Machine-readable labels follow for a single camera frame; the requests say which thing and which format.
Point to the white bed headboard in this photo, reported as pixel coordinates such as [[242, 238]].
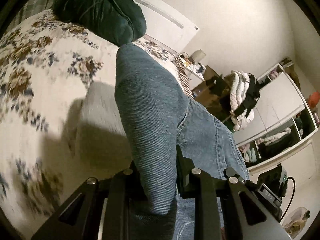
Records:
[[167, 25]]

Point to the brown cardboard box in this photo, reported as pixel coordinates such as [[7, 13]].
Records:
[[213, 93]]

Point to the white puffer jacket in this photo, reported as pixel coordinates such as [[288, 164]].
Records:
[[239, 88]]

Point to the blue denim jeans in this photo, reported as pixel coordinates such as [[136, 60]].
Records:
[[158, 118]]

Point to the white wardrobe shelf unit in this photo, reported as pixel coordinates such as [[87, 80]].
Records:
[[283, 125]]

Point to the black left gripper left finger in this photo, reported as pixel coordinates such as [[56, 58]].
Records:
[[97, 209]]

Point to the dark green velvet pillow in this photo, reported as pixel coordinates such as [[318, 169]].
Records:
[[117, 21]]

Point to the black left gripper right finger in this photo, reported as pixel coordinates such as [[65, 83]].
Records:
[[230, 208]]

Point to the grey table lamp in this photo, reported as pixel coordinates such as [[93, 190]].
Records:
[[198, 55]]

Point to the black garment on chair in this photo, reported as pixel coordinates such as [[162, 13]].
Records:
[[252, 96]]

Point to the floral white bed blanket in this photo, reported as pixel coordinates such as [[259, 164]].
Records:
[[59, 119]]

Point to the clear plastic trash bag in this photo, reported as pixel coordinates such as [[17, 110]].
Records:
[[296, 221]]

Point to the white nightstand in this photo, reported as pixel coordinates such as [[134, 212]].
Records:
[[194, 72]]

